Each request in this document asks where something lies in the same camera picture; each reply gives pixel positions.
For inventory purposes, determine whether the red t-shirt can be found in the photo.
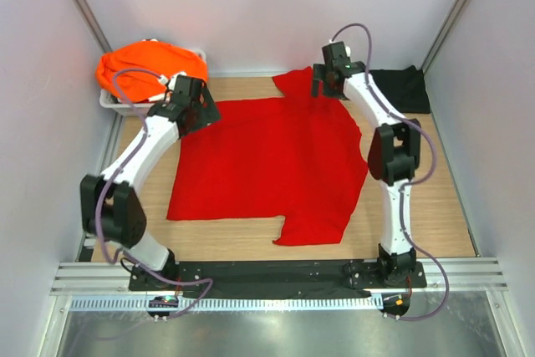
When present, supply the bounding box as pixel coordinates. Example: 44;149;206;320
167;68;368;246

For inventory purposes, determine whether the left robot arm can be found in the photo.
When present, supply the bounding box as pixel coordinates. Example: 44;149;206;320
79;72;221;290

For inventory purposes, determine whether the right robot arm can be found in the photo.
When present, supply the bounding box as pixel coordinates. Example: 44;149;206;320
311;41;420;287

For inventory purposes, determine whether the orange t-shirt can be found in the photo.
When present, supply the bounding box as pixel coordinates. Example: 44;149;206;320
95;40;208;103

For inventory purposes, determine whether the white plastic basket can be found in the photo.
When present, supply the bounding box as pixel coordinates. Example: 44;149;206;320
98;49;208;117

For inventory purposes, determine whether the folded black t-shirt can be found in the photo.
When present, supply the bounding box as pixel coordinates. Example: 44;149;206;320
370;65;431;115

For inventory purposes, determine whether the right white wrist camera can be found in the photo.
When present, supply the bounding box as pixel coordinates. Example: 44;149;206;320
329;39;351;58

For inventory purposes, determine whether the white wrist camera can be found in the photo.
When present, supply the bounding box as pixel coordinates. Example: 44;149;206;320
329;39;351;58
158;71;186;90

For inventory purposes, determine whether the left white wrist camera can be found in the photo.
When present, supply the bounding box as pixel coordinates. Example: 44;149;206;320
158;71;186;90

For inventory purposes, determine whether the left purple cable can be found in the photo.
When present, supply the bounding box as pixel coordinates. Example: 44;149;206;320
94;67;215;319

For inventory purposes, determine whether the right corner post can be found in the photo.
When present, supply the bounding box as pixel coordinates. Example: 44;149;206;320
420;0;471;74

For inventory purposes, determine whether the corner post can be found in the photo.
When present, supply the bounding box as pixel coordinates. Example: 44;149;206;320
420;0;471;74
73;0;112;53

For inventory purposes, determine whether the left corner post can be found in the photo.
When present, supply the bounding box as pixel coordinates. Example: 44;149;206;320
73;0;112;53

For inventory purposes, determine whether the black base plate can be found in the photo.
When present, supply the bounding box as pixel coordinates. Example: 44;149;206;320
128;258;428;301

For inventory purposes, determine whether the slotted cable duct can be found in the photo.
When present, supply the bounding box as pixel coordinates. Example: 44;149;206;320
69;294;383;313

